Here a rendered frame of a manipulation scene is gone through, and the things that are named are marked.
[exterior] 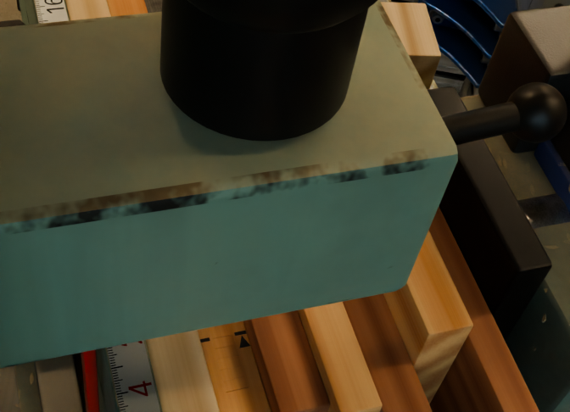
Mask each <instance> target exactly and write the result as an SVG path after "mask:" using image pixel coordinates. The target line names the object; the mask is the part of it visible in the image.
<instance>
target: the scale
mask: <svg viewBox="0 0 570 412"><path fill-rule="evenodd" d="M35 5H36V11H37V16H38V20H39V24H41V23H50V22H59V21H68V16H67V13H66V9H65V5H64V0H35ZM107 350H108V355H109V362H110V367H111V370H112V375H113V379H114V384H115V391H116V395H117V399H118V404H119V408H120V412H160V408H159V402H158V399H157V394H156V391H155V387H154V380H153V377H152V373H151V370H150V365H149V362H148V356H147V351H146V348H145V344H144V341H139V342H131V343H127V344H122V345H117V346H113V347H108V348H107Z"/></svg>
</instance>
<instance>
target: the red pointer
mask: <svg viewBox="0 0 570 412"><path fill-rule="evenodd" d="M81 362H82V372H83V382H84V392H85V402H86V412H100V408H99V394H98V367H97V353H96V350H92V351H87V352H82V353H81Z"/></svg>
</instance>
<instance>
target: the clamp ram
mask: <svg viewBox="0 0 570 412"><path fill-rule="evenodd" d="M427 91H428V93H429V95H430V97H431V99H432V100H433V102H434V104H435V106H436V108H437V110H438V112H439V113H440V115H441V117H442V116H446V115H450V114H457V113H461V112H466V111H467V108H466V107H465V105H464V103H463V102H462V100H461V98H460V96H459V94H458V92H457V90H456V89H455V88H454V87H453V86H447V87H440V88H434V89H428V90H427ZM456 146H457V152H458V161H457V164H456V166H455V169H454V171H453V174H452V176H451V178H450V181H449V184H448V186H447V187H446V190H445V192H444V196H443V197H442V200H441V202H440V204H439V207H440V210H441V212H442V214H443V216H444V218H445V220H446V222H447V224H448V226H449V228H450V230H451V232H452V234H453V236H454V238H455V240H456V242H457V244H458V246H459V248H460V250H461V253H462V255H463V257H464V259H465V261H466V262H467V265H468V267H469V269H470V271H471V272H472V275H473V277H474V279H475V281H476V283H477V284H478V287H479V289H480V291H481V293H482V295H483V298H484V300H485V302H486V304H487V305H488V307H489V310H490V312H491V314H492V315H493V317H494V319H495V322H496V324H497V326H498V327H499V329H500V332H501V334H502V336H503V338H504V340H505V341H506V339H507V338H508V336H509V335H510V333H511V331H512V329H513V328H514V326H515V325H516V323H517V322H518V320H519V319H520V317H521V316H522V314H523V312H524V310H525V309H526V308H527V306H528V304H529V303H530V301H531V299H532V298H533V296H534V294H535V293H536V292H537V290H538V289H539V287H540V285H541V283H542V282H543V280H544V279H545V277H546V276H547V274H548V273H549V271H550V269H551V267H552V264H551V261H550V258H549V256H548V255H547V253H546V251H545V249H544V248H543V246H542V244H541V242H540V240H539V239H538V237H537V235H536V233H535V232H534V228H539V227H544V226H548V225H557V224H562V223H567V222H570V214H569V212H568V209H567V206H566V204H565V203H564V202H563V200H562V199H561V198H560V197H559V196H558V195H557V194H551V195H545V196H541V197H536V198H526V199H521V200H517V199H516V197H515V195H514V193H513V192H512V190H511V188H510V186H509V185H508V183H507V181H506V178H505V177H504V176H503V174H502V172H501V170H500V168H499V166H498V164H497V163H496V162H495V159H494V157H493V155H492V153H491V152H490V151H489V148H488V146H487V145H486V143H485V141H484V139H482V140H478V141H474V142H467V143H463V144H460V145H456Z"/></svg>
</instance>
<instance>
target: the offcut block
mask: <svg viewBox="0 0 570 412"><path fill-rule="evenodd" d="M381 4H382V6H383V8H384V10H385V12H386V13H387V15H388V17H389V19H390V21H391V23H392V25H393V27H394V28H395V30H396V32H397V34H398V36H399V38H400V40H401V41H402V43H403V45H404V47H405V50H406V52H407V53H408V55H409V56H410V58H411V61H412V63H413V64H414V66H415V68H416V70H417V72H418V74H419V76H420V77H421V79H422V82H423V84H424V85H425V87H426V88H427V89H430V86H431V84H432V82H433V78H434V75H435V72H436V69H437V67H438V65H439V60H440V58H441V53H440V51H439V45H438V43H437V40H436V36H435V34H434V31H433V26H432V23H431V20H430V17H429V14H428V9H427V6H426V4H425V3H386V2H381Z"/></svg>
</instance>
